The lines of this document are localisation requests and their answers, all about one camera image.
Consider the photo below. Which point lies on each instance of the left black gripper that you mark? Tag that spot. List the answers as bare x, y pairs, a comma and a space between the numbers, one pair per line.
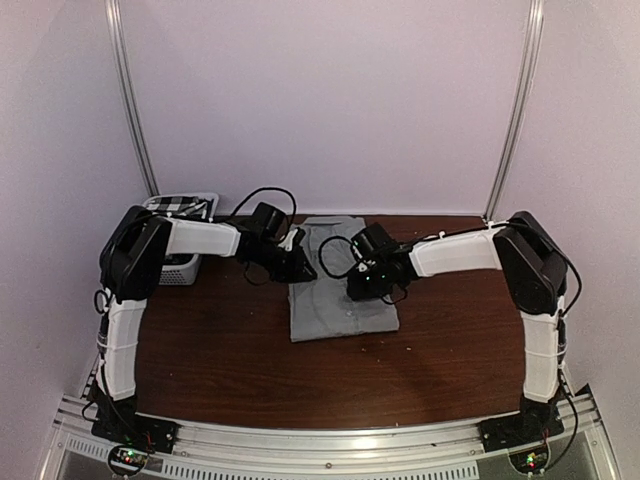
296, 272

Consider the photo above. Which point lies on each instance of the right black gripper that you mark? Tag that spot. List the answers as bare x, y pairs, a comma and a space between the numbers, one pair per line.
360, 292

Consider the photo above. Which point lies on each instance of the grey long sleeve shirt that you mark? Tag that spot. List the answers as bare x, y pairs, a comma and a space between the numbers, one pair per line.
321, 309

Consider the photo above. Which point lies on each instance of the white plastic basket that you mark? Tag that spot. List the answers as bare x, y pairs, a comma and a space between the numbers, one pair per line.
181, 264

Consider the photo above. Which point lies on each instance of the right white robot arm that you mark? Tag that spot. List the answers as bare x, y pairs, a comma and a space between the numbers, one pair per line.
535, 270

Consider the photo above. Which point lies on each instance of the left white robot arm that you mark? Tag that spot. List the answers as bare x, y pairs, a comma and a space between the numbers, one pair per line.
131, 266

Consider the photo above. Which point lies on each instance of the black white checkered shirt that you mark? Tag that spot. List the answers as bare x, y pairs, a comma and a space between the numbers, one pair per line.
194, 207

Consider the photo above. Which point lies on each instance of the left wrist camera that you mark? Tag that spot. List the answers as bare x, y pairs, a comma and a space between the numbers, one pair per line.
292, 239

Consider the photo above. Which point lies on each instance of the aluminium front rail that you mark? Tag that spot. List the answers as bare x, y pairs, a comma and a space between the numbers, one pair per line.
449, 450

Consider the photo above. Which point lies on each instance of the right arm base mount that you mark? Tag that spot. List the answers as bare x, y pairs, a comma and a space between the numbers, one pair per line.
525, 438

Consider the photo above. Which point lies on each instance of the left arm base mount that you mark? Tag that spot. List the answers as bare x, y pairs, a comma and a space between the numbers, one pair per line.
133, 448

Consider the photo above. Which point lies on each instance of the left aluminium corner post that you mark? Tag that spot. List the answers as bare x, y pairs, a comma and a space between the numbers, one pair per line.
121, 61

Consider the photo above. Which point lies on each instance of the aluminium corner post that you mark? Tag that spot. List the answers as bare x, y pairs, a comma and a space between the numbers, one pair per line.
528, 65
121, 61

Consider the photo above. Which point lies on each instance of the right aluminium corner post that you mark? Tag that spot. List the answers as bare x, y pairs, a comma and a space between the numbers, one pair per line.
528, 65

